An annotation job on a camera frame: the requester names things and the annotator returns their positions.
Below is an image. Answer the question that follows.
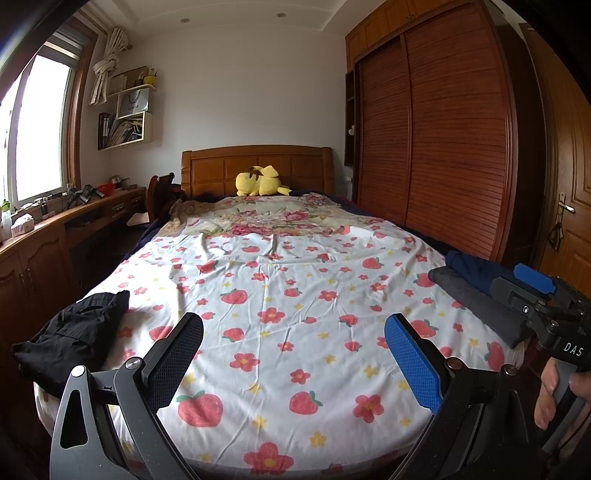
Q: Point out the beige floral quilt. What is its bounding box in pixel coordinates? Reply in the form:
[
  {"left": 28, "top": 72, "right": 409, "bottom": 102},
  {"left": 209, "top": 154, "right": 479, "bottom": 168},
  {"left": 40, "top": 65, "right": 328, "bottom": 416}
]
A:
[{"left": 168, "top": 194, "right": 398, "bottom": 238}]

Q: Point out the tied beige curtain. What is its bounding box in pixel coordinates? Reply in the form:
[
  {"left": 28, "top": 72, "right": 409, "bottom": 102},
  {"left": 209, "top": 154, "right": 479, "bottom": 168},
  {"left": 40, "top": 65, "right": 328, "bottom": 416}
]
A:
[{"left": 90, "top": 28, "right": 132, "bottom": 106}]

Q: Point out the white paper bag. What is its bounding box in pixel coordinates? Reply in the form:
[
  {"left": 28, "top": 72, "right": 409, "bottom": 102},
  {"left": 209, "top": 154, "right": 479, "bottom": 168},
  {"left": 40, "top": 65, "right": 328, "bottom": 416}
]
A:
[{"left": 116, "top": 88, "right": 149, "bottom": 118}]

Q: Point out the stack of books and papers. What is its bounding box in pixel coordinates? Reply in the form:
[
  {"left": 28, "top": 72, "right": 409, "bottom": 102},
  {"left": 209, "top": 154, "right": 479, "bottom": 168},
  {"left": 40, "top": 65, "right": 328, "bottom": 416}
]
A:
[{"left": 99, "top": 113, "right": 145, "bottom": 148}]

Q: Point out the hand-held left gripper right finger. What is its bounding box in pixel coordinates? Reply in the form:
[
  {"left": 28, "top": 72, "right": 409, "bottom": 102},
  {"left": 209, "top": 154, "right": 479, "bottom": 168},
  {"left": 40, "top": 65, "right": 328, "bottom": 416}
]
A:
[{"left": 384, "top": 313, "right": 541, "bottom": 480}]

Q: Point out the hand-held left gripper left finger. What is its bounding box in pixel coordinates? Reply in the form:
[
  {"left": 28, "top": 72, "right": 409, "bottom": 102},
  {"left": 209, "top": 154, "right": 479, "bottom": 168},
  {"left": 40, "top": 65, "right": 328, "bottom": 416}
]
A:
[{"left": 50, "top": 312, "right": 205, "bottom": 480}]

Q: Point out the folded grey garment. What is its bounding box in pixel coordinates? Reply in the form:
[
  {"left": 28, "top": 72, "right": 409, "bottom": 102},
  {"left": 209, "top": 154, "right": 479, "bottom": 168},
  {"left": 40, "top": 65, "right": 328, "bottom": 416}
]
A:
[{"left": 428, "top": 268, "right": 532, "bottom": 349}]

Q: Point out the brown cardboard board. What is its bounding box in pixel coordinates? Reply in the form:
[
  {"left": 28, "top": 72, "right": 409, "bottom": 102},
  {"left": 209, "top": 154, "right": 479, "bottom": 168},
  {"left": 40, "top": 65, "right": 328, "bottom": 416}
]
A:
[{"left": 108, "top": 69, "right": 148, "bottom": 95}]

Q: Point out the wooden slatted wardrobe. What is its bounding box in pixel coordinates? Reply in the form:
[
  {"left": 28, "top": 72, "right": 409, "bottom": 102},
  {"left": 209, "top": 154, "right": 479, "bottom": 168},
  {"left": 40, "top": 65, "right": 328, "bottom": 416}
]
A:
[{"left": 344, "top": 0, "right": 520, "bottom": 264}]

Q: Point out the wooden room door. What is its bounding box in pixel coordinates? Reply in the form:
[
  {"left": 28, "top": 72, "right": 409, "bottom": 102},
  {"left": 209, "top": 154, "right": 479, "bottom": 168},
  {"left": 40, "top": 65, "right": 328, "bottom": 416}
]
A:
[{"left": 519, "top": 23, "right": 591, "bottom": 287}]

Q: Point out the black double-breasted coat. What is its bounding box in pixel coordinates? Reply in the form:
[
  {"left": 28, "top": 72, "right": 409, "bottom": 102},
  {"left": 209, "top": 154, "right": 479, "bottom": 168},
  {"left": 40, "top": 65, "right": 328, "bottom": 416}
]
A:
[{"left": 11, "top": 290, "right": 131, "bottom": 398}]

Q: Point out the folded navy garment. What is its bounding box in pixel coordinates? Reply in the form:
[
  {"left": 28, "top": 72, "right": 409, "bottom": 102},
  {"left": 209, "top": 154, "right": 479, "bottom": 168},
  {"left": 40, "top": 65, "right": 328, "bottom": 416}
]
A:
[{"left": 445, "top": 249, "right": 527, "bottom": 301}]

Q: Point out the wooden bed headboard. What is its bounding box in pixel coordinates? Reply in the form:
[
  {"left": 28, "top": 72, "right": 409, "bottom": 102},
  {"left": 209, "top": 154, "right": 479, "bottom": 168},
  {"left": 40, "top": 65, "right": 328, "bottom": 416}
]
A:
[{"left": 181, "top": 146, "right": 334, "bottom": 199}]

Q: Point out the bed with floral sheet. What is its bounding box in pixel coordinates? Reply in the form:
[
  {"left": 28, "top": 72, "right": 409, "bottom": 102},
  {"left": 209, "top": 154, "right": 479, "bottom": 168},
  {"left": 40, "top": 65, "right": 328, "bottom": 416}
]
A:
[{"left": 34, "top": 222, "right": 527, "bottom": 480}]

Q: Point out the person's right hand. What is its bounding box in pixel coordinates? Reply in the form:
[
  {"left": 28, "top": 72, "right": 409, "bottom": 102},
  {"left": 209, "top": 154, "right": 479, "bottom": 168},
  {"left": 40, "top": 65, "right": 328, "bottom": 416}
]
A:
[{"left": 533, "top": 357, "right": 591, "bottom": 430}]

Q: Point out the wooden chair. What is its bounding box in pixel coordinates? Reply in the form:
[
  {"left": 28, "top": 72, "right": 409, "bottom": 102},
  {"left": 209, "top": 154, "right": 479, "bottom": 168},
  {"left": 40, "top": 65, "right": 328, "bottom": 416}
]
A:
[{"left": 147, "top": 172, "right": 185, "bottom": 222}]

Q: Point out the long wooden desk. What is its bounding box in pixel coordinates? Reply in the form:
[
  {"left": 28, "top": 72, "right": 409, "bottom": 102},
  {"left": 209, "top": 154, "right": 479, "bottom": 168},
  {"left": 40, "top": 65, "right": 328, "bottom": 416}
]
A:
[{"left": 0, "top": 185, "right": 148, "bottom": 352}]

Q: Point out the yellow plush toy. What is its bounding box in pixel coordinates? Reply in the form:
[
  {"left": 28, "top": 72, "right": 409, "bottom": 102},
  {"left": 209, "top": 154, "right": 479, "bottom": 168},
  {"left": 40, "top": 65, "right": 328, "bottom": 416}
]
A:
[{"left": 235, "top": 165, "right": 291, "bottom": 197}]

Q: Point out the dark open side shelf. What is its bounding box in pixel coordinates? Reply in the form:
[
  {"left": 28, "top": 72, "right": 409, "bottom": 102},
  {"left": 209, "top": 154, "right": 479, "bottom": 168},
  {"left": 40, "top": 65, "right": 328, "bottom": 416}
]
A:
[{"left": 344, "top": 69, "right": 361, "bottom": 167}]

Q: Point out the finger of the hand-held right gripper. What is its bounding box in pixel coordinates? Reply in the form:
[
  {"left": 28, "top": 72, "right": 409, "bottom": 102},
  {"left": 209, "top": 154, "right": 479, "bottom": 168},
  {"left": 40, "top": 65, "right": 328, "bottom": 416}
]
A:
[{"left": 489, "top": 263, "right": 578, "bottom": 333}]

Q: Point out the wood-framed window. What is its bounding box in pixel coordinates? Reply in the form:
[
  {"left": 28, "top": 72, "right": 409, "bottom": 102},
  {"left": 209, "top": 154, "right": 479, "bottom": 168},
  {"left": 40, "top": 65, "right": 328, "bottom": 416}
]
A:
[{"left": 0, "top": 23, "right": 98, "bottom": 208}]

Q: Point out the white wall shelf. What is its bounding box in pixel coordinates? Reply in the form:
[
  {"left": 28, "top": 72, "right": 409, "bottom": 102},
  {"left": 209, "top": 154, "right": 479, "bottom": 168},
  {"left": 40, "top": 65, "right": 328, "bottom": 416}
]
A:
[{"left": 97, "top": 84, "right": 162, "bottom": 151}]

